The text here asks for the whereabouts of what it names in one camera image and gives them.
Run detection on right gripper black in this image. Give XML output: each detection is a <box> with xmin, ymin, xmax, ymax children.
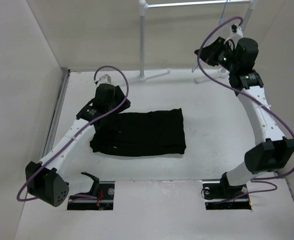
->
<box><xmin>194</xmin><ymin>37</ymin><xmax>239</xmax><ymax>73</ymax></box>

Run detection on black trousers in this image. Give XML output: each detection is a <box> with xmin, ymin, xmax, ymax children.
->
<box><xmin>90</xmin><ymin>108</ymin><xmax>186</xmax><ymax>157</ymax></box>

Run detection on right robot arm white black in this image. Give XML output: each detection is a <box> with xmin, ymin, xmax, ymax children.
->
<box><xmin>194</xmin><ymin>37</ymin><xmax>294</xmax><ymax>199</ymax></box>

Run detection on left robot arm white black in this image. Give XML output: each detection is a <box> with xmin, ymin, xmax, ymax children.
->
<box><xmin>23</xmin><ymin>83</ymin><xmax>130</xmax><ymax>207</ymax></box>

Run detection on white garment rack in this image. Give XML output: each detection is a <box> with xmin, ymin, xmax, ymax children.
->
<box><xmin>134</xmin><ymin>0</ymin><xmax>258</xmax><ymax>83</ymax></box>

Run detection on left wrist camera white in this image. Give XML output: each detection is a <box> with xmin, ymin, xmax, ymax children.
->
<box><xmin>96</xmin><ymin>74</ymin><xmax>112</xmax><ymax>86</ymax></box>

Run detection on light blue wire hanger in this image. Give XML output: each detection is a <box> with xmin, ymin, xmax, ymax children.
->
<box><xmin>191</xmin><ymin>0</ymin><xmax>231</xmax><ymax>73</ymax></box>

